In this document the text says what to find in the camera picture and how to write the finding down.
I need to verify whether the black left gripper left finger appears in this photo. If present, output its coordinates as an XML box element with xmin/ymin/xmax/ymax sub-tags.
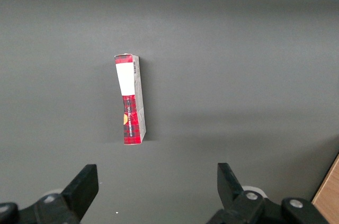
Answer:
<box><xmin>19</xmin><ymin>164</ymin><xmax>100</xmax><ymax>224</ymax></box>

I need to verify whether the light wooden board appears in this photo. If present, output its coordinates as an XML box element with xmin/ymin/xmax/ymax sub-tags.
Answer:
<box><xmin>311</xmin><ymin>154</ymin><xmax>339</xmax><ymax>224</ymax></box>

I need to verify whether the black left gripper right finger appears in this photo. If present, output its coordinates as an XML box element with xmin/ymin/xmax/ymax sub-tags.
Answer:
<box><xmin>208</xmin><ymin>163</ymin><xmax>329</xmax><ymax>224</ymax></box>

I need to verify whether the red tartan cardboard box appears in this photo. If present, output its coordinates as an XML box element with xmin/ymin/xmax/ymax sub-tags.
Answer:
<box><xmin>114</xmin><ymin>53</ymin><xmax>147</xmax><ymax>146</ymax></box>

